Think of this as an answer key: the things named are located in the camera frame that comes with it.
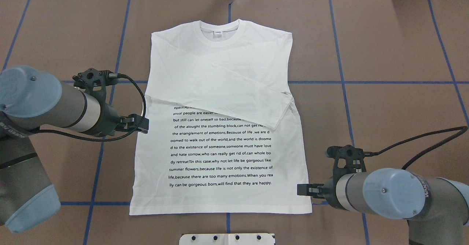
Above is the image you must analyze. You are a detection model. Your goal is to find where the black left wrist camera cable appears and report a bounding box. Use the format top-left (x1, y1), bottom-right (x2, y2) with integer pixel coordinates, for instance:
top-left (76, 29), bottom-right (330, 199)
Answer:
top-left (31, 73), bottom-right (149, 143)

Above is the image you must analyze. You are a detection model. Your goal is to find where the white pedestal column with base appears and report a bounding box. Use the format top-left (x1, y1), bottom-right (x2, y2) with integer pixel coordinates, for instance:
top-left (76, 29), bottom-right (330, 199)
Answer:
top-left (179, 233), bottom-right (276, 245)

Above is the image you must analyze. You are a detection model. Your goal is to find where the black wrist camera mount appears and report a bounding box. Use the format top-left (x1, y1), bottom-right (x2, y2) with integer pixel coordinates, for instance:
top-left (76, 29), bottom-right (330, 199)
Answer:
top-left (326, 145), bottom-right (374, 183)
top-left (73, 68), bottom-right (118, 104)

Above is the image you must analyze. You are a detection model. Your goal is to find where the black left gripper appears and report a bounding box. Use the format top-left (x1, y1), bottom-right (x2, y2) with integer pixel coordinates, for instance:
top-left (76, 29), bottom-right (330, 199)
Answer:
top-left (96, 104), bottom-right (149, 136)

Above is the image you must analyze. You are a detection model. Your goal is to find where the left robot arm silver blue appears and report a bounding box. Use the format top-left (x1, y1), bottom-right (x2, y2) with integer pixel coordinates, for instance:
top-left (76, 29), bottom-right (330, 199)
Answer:
top-left (0, 65), bottom-right (149, 234)

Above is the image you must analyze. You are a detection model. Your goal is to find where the white long-sleeve printed shirt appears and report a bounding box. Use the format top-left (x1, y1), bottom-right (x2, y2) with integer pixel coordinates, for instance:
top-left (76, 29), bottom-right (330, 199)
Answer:
top-left (129, 19), bottom-right (312, 216)

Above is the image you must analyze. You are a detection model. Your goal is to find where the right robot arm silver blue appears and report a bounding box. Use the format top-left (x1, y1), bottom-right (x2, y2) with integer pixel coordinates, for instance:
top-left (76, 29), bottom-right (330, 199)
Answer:
top-left (297, 168), bottom-right (468, 245)

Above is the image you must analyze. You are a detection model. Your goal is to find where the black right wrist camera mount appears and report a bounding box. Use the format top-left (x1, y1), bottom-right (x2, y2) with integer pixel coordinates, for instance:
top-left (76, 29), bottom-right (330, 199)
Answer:
top-left (326, 145), bottom-right (374, 183)

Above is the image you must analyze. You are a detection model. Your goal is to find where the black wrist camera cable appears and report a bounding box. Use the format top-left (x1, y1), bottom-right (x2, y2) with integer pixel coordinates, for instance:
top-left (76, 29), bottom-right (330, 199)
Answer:
top-left (370, 126), bottom-right (469, 170)
top-left (31, 73), bottom-right (149, 143)

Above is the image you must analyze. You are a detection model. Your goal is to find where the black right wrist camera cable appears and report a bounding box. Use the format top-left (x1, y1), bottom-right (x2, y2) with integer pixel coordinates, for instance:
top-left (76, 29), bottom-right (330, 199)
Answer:
top-left (370, 126), bottom-right (469, 170)

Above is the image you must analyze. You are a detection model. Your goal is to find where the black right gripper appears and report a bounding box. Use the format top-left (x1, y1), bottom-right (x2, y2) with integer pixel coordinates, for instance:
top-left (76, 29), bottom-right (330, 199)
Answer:
top-left (297, 178), bottom-right (347, 209)

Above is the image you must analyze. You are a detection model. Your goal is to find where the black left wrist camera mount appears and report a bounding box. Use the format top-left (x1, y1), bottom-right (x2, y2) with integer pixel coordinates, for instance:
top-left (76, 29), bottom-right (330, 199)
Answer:
top-left (73, 68), bottom-right (118, 104)

